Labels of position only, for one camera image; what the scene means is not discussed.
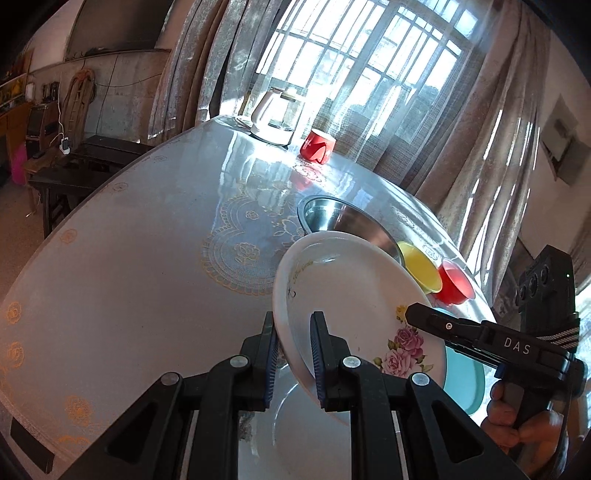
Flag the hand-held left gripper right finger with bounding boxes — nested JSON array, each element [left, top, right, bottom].
[[309, 311, 529, 480]]

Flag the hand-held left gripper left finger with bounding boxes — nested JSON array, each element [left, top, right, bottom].
[[58, 311, 281, 480]]

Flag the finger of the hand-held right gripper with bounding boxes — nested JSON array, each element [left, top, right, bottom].
[[405, 302, 498, 371]]

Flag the yellow plastic bowl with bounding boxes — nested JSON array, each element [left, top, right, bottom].
[[397, 241, 444, 295]]

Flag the white rose print plate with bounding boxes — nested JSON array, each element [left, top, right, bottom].
[[272, 231, 448, 428]]

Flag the large metal basin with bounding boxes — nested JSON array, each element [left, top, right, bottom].
[[298, 196, 407, 278]]

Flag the person's right hand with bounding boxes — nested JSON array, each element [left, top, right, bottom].
[[480, 381, 570, 478]]

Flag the red plastic bowl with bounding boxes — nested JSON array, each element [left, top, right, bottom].
[[434, 259, 476, 305]]

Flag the teal plastic plate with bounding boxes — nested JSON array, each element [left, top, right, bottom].
[[431, 307, 486, 416]]

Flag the beige patterned curtain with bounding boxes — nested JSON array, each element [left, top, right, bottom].
[[369, 0, 555, 278]]

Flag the red cup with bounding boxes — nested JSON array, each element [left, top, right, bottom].
[[300, 128, 335, 164]]

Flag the white kettle base tray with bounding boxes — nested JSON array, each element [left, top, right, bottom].
[[249, 124, 296, 147]]

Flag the black rectangular object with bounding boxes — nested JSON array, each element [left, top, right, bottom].
[[9, 418, 56, 474]]

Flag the white electric kettle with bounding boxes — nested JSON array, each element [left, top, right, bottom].
[[250, 88, 283, 137]]

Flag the dark wooden side table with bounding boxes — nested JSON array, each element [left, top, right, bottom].
[[28, 135, 153, 241]]

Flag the barred window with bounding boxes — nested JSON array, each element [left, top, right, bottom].
[[256, 0, 476, 139]]

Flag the silver patterned curtain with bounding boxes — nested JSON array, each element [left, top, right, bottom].
[[148, 0, 287, 144]]

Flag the pink plastic object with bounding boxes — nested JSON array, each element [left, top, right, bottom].
[[11, 143, 27, 185]]

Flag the wooden chair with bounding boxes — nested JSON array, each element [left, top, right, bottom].
[[62, 68, 99, 139]]

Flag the small black appliance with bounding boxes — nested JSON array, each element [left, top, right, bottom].
[[28, 104, 52, 139]]

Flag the wooden cabinet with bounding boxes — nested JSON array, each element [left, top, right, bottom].
[[0, 99, 35, 185]]

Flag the wall electrical box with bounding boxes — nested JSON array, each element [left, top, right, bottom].
[[540, 95, 591, 185]]

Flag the wall television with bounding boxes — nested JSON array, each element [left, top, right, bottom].
[[65, 0, 174, 61]]

